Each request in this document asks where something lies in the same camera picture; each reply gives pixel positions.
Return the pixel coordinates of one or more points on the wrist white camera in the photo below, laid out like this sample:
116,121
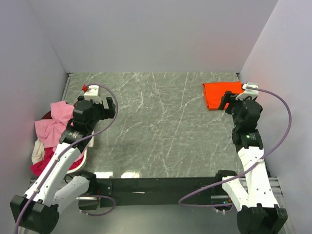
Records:
250,91
92,93

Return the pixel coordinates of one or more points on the orange t-shirt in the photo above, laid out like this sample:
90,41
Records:
214,91

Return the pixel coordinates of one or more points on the aluminium extrusion rail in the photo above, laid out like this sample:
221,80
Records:
275,187

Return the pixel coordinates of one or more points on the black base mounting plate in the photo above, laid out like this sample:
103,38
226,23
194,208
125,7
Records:
153,191

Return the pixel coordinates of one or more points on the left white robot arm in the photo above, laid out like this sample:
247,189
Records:
41,205

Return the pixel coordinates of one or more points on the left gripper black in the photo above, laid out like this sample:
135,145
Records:
107,113

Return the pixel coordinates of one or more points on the white laundry basket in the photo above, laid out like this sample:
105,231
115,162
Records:
83,161

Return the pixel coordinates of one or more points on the magenta t-shirt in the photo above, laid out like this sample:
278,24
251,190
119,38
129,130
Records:
38,167

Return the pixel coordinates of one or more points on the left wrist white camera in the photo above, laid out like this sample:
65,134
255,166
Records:
92,93

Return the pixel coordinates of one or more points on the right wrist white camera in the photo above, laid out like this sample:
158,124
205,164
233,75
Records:
250,91

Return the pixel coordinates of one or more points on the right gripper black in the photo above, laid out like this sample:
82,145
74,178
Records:
227,98

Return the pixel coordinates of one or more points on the pink t-shirt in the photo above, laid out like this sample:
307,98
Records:
49,130

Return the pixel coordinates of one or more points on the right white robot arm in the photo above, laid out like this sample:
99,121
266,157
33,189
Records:
258,211

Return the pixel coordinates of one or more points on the cream t-shirt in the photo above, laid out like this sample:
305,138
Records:
38,152

